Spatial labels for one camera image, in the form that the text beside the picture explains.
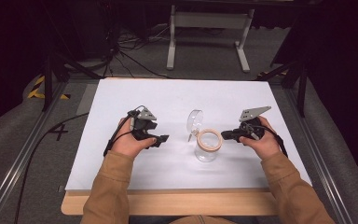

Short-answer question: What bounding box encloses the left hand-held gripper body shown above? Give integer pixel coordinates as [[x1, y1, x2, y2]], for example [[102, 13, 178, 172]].
[[131, 106, 158, 141]]

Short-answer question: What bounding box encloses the black metal stand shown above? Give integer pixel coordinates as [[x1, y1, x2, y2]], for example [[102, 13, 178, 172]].
[[255, 59, 310, 119], [41, 50, 104, 113]]

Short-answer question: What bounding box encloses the right hand-held gripper cable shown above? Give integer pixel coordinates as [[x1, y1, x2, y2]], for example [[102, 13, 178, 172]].
[[244, 122, 289, 159]]

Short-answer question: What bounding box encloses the grey metal rail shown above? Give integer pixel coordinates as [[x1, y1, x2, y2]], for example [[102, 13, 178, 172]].
[[0, 79, 70, 224], [282, 87, 355, 224]]

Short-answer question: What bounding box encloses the long black floor cable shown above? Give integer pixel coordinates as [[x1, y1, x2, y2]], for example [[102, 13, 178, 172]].
[[13, 112, 90, 224]]

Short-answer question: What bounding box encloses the white metal table frame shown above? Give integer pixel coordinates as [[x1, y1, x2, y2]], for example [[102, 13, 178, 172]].
[[166, 4, 255, 74]]

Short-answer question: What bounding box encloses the person's left hand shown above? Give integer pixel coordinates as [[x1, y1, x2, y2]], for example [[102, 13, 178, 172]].
[[110, 116, 158, 159]]

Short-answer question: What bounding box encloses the glass jar with hinged lid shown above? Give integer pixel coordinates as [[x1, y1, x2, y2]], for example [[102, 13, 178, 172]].
[[186, 108, 224, 163]]

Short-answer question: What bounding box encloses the bundle of black floor cables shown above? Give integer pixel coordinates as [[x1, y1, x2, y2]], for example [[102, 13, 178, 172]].
[[101, 22, 172, 79]]

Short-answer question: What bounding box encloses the left hand-held gripper cable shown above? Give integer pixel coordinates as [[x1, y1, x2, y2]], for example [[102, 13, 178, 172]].
[[103, 105, 147, 158]]

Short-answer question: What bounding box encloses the hand-held gripper cable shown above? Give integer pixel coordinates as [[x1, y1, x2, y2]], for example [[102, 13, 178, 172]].
[[244, 122, 289, 159], [103, 105, 147, 158]]

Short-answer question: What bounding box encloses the person's right hand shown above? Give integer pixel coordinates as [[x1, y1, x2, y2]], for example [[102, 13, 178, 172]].
[[239, 116, 282, 161]]

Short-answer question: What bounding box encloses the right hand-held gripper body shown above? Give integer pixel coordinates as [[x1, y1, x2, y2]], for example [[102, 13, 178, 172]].
[[239, 105, 272, 141]]

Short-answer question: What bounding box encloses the white table sheet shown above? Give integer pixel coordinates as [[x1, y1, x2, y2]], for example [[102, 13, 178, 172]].
[[64, 77, 312, 191]]

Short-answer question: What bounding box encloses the yellow and black floor tape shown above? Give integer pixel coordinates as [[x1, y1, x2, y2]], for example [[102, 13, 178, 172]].
[[27, 76, 72, 101]]

